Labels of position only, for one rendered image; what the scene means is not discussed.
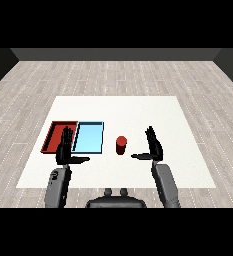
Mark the dark grey robot body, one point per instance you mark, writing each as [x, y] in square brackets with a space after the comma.
[116, 200]

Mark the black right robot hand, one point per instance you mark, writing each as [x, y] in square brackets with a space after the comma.
[155, 150]

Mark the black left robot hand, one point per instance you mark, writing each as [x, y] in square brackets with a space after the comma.
[63, 151]

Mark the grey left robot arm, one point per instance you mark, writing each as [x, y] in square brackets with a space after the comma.
[58, 187]

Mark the red shallow open box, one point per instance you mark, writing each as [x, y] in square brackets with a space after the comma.
[56, 136]

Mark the light blue shallow open box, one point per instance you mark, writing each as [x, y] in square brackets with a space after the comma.
[88, 138]

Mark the small red can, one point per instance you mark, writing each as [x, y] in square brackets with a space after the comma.
[121, 145]

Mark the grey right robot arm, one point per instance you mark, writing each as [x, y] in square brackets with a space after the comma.
[166, 185]

